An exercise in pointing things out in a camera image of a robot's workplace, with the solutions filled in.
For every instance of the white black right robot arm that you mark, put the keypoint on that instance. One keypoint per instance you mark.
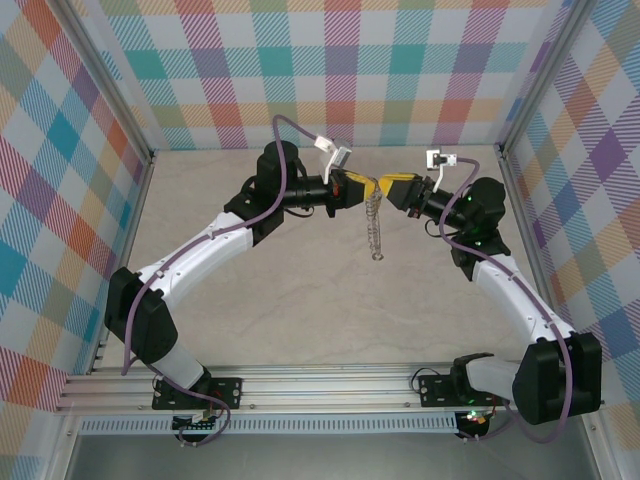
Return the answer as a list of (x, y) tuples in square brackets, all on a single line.
[(510, 300)]

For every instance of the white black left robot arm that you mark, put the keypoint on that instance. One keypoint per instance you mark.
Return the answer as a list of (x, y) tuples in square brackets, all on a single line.
[(200, 255)]

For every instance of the aluminium side rail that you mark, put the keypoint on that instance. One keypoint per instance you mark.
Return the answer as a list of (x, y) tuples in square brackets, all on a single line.
[(525, 225), (134, 225)]

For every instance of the aluminium frame post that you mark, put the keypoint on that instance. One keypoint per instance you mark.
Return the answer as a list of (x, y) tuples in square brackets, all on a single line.
[(115, 85), (543, 75)]

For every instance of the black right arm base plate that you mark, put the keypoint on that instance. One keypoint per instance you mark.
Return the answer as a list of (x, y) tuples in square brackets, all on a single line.
[(435, 390)]

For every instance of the aluminium mounting rail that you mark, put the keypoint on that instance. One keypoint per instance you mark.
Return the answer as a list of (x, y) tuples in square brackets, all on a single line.
[(330, 387)]

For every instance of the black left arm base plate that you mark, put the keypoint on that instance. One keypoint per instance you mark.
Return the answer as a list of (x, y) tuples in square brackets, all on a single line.
[(227, 390)]

